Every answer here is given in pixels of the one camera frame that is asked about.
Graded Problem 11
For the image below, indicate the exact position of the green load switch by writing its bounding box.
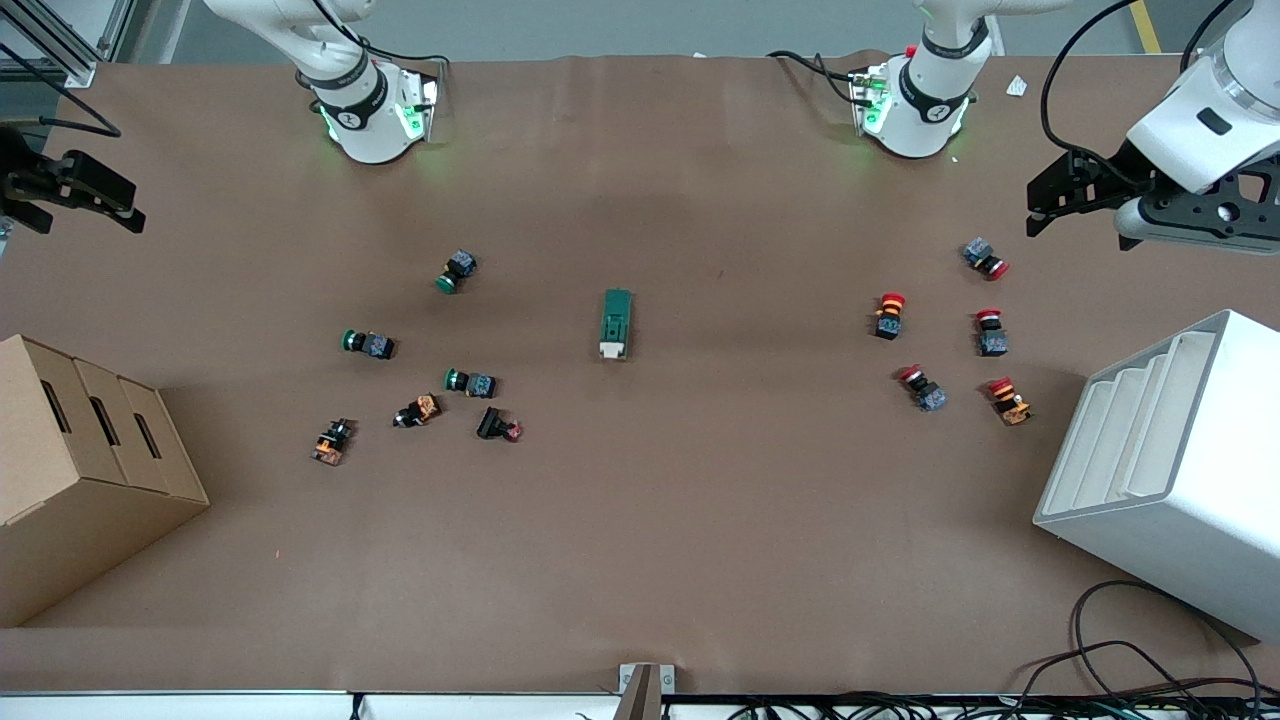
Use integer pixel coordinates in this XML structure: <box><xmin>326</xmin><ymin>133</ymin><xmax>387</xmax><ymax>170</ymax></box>
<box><xmin>598</xmin><ymin>288</ymin><xmax>634</xmax><ymax>362</ymax></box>

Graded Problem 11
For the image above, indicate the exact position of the red button orange contact block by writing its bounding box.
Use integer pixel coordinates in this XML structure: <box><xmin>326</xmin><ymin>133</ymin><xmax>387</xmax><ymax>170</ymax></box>
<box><xmin>987</xmin><ymin>377</ymin><xmax>1034</xmax><ymax>427</ymax></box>

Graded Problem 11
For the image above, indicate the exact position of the brown cardboard box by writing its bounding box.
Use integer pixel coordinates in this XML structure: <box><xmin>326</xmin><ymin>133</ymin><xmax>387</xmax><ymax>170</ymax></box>
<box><xmin>0</xmin><ymin>334</ymin><xmax>211</xmax><ymax>629</ymax></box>

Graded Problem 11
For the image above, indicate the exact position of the white stepped storage rack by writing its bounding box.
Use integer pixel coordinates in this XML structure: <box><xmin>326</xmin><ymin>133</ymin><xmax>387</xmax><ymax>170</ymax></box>
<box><xmin>1032</xmin><ymin>309</ymin><xmax>1280</xmax><ymax>643</ymax></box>

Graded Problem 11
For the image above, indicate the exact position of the brown table cover sheet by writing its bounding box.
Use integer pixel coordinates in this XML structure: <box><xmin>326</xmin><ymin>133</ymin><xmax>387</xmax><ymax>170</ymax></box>
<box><xmin>0</xmin><ymin>50</ymin><xmax>1280</xmax><ymax>696</ymax></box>

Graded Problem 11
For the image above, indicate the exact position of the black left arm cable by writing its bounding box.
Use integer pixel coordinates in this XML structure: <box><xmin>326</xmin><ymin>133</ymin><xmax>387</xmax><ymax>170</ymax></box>
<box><xmin>1039</xmin><ymin>0</ymin><xmax>1243</xmax><ymax>193</ymax></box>

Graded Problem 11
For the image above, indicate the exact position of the aluminium frame post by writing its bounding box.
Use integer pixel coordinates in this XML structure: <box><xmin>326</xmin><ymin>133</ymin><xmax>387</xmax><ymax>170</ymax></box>
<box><xmin>0</xmin><ymin>0</ymin><xmax>137</xmax><ymax>89</ymax></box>

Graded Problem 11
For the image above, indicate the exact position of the black looping cable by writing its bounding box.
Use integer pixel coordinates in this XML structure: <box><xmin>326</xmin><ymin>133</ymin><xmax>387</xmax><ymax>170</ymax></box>
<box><xmin>1071</xmin><ymin>580</ymin><xmax>1267</xmax><ymax>703</ymax></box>

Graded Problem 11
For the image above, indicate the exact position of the black arched cable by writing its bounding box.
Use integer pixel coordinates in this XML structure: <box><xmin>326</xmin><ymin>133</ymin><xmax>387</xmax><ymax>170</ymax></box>
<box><xmin>1008</xmin><ymin>640</ymin><xmax>1206</xmax><ymax>701</ymax></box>

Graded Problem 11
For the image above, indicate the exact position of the white table edge rail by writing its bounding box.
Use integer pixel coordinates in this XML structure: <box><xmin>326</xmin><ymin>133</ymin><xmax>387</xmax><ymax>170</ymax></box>
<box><xmin>0</xmin><ymin>688</ymin><xmax>623</xmax><ymax>720</ymax></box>

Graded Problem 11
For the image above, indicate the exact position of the black cable tangle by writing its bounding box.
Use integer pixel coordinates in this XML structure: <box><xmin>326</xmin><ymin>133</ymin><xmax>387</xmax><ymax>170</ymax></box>
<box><xmin>728</xmin><ymin>690</ymin><xmax>1280</xmax><ymax>720</ymax></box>

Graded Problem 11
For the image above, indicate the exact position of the grey metal mount bracket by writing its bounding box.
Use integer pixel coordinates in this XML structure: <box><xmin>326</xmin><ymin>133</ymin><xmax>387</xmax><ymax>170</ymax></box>
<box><xmin>616</xmin><ymin>663</ymin><xmax>677</xmax><ymax>720</ymax></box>

